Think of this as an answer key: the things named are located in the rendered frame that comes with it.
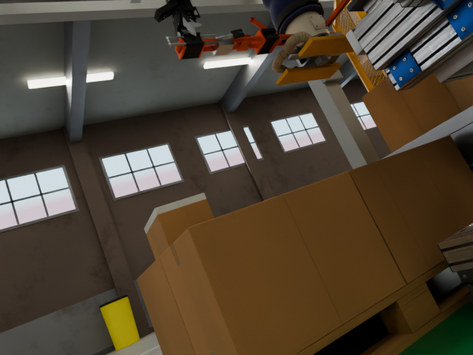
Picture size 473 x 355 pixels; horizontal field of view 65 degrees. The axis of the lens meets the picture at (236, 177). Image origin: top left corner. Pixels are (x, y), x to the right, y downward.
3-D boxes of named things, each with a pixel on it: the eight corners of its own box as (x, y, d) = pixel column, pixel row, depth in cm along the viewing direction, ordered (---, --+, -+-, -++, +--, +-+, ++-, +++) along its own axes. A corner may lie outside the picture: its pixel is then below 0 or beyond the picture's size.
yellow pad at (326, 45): (355, 52, 168) (350, 43, 170) (369, 36, 160) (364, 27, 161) (299, 58, 151) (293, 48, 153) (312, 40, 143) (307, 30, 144)
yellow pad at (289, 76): (330, 78, 184) (325, 70, 185) (342, 65, 176) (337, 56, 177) (276, 86, 167) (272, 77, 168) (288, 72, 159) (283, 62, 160)
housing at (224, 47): (229, 55, 147) (224, 46, 148) (235, 44, 142) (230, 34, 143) (213, 56, 144) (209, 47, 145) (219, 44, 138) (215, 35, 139)
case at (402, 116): (459, 141, 218) (426, 84, 227) (532, 104, 185) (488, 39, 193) (398, 164, 188) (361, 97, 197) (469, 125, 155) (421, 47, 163)
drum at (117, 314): (139, 338, 591) (125, 296, 606) (145, 338, 554) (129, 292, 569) (112, 351, 569) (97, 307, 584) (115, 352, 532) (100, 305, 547)
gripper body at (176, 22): (201, 17, 139) (190, -8, 141) (180, 18, 134) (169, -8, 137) (195, 32, 145) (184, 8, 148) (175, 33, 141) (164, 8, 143)
